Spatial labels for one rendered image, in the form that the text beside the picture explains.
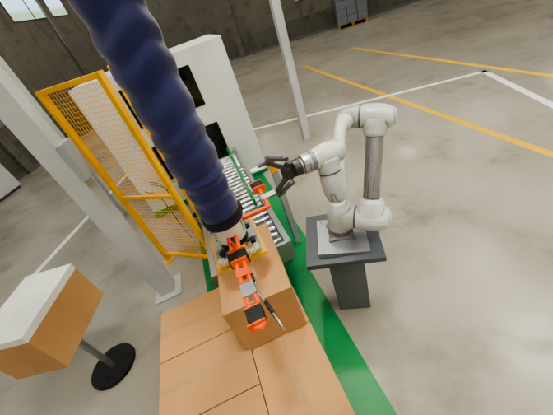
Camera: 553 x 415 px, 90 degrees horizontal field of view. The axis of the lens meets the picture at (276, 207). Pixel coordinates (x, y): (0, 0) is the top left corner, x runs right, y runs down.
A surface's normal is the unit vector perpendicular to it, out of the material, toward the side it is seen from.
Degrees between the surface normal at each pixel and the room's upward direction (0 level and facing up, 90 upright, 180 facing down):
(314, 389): 0
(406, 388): 0
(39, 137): 90
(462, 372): 0
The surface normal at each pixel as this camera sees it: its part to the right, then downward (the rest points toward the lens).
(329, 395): -0.28, -0.76
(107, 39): -0.27, 0.42
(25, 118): 0.32, 0.51
